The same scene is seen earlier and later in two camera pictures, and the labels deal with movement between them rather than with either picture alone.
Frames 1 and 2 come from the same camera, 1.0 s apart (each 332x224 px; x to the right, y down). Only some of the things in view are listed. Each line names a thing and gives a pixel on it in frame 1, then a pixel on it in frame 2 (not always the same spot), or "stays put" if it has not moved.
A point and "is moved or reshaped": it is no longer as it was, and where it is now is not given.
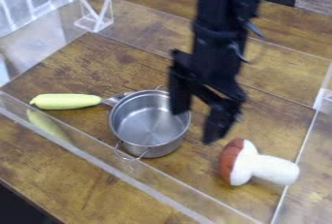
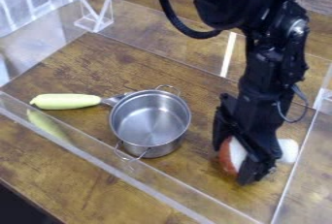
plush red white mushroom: [240, 163] is moved or reshaped
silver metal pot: [145, 125] stays put
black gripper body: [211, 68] to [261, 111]
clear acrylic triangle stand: [94, 20] stays put
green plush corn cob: [58, 101] stays put
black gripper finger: [223, 114] to [253, 170]
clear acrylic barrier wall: [102, 154] stays put
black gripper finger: [180, 91] to [224, 128]
